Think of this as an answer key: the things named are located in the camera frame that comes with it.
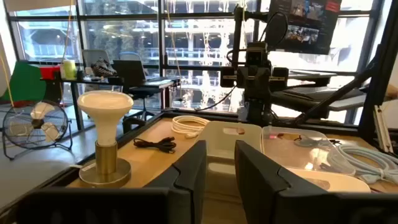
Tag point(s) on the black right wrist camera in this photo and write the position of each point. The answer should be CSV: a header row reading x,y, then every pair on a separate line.
x,y
257,54

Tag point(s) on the grey office chair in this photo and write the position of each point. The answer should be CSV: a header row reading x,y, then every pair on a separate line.
x,y
129,56
93,56

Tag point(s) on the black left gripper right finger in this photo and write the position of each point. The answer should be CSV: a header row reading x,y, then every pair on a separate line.
x,y
258,186

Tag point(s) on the yellow-green cylinder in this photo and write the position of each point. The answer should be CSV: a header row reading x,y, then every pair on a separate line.
x,y
69,70

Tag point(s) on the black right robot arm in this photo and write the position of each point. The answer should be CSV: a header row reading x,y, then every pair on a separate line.
x,y
258,118

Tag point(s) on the black office chair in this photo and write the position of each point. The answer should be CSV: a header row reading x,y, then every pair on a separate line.
x,y
130,74

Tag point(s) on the green board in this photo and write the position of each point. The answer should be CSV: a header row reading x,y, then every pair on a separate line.
x,y
26,82

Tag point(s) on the black floor fan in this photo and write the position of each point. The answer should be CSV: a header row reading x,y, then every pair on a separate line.
x,y
37,124

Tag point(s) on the red box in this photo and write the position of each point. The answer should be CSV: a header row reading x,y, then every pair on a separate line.
x,y
49,72

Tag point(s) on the striped bag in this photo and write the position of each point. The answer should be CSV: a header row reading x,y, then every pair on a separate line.
x,y
102,68

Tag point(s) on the dark computer monitor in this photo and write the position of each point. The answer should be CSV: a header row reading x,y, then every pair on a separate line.
x,y
304,28

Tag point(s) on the black office desk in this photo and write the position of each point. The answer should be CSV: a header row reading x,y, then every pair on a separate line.
x,y
161,83

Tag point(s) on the dark standing desk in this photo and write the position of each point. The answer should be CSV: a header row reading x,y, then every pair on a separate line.
x,y
311,93

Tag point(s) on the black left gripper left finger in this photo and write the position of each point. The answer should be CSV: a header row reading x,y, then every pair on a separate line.
x,y
186,180

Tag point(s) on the white roll on metal cup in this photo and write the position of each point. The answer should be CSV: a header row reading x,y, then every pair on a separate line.
x,y
105,109

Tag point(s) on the white plastic bin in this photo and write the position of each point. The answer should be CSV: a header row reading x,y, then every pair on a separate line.
x,y
348,183

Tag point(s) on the silver metal bracket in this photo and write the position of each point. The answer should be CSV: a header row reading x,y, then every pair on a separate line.
x,y
383,130

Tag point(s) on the clear plastic bin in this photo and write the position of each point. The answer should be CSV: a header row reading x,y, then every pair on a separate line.
x,y
289,155

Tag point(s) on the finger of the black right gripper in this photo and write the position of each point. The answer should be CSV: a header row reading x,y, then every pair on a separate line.
x,y
264,102
253,102

